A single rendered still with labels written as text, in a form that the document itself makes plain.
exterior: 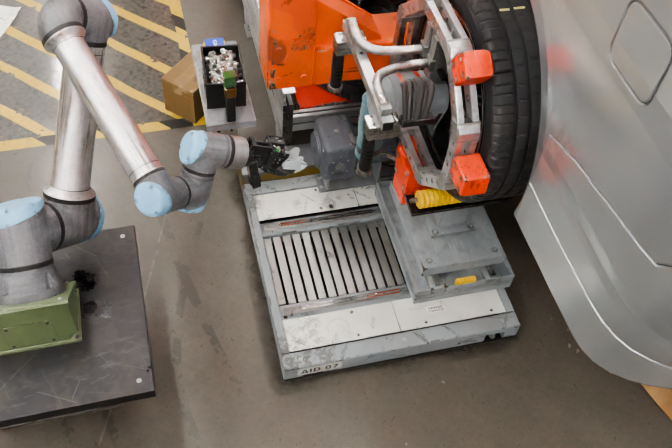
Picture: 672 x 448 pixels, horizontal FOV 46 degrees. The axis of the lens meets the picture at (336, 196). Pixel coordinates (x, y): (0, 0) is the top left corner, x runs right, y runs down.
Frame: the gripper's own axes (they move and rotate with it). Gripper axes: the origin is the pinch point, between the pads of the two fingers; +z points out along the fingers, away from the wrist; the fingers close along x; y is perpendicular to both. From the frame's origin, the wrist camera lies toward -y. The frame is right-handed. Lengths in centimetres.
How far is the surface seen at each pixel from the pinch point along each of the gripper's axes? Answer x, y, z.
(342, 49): 20.0, 28.8, 5.8
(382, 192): 25, -31, 61
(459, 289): -22, -28, 71
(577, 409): -69, -29, 99
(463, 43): -6, 56, 17
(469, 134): -23, 40, 22
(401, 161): 5.3, 2.5, 38.3
